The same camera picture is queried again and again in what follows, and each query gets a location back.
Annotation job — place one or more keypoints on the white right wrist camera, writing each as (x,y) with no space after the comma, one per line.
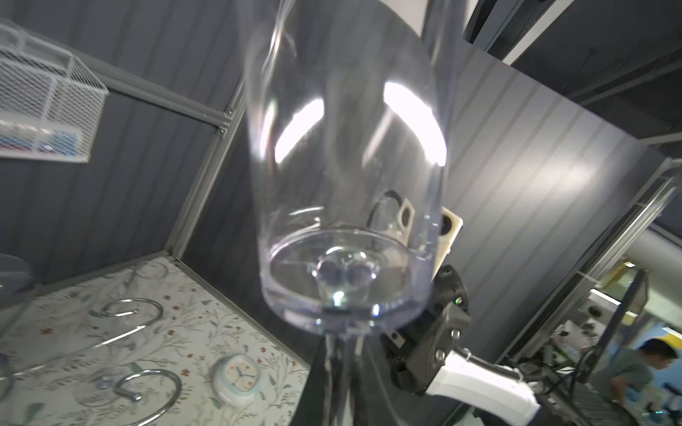
(431,234)

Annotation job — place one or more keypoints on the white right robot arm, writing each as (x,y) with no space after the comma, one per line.
(499,395)

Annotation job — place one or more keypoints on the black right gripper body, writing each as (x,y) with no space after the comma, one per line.
(418,350)

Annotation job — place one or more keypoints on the silver wine glass rack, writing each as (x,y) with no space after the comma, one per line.
(127,316)

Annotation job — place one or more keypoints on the items in white basket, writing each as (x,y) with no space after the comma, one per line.
(32,138)

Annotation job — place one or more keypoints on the clear flute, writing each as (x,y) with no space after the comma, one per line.
(17,285)
(341,105)

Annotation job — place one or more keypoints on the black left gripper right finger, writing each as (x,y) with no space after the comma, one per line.
(380,396)

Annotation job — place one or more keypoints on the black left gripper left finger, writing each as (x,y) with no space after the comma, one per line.
(310,410)

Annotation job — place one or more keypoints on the white wire mesh basket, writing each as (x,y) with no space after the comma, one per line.
(46,85)

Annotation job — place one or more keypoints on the white round tape roll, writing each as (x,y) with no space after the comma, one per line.
(235,380)

